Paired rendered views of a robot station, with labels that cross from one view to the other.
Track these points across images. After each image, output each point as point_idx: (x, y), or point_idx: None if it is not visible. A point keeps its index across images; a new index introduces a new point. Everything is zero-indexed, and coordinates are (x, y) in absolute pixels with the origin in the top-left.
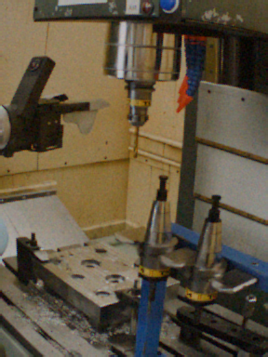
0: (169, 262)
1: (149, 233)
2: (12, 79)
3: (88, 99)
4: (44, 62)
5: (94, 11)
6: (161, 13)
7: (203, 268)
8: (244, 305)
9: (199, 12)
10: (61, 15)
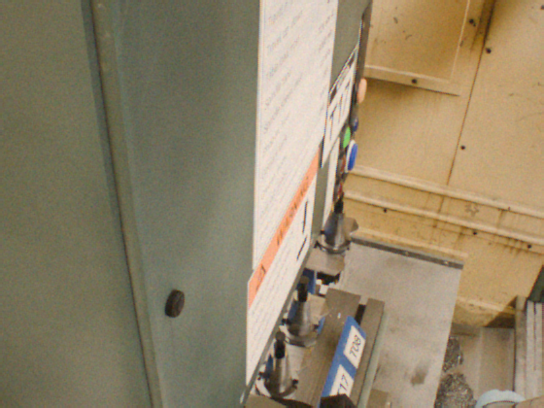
0: (307, 357)
1: (290, 377)
2: None
3: (255, 406)
4: (350, 400)
5: (295, 285)
6: (343, 179)
7: (313, 323)
8: None
9: None
10: (253, 384)
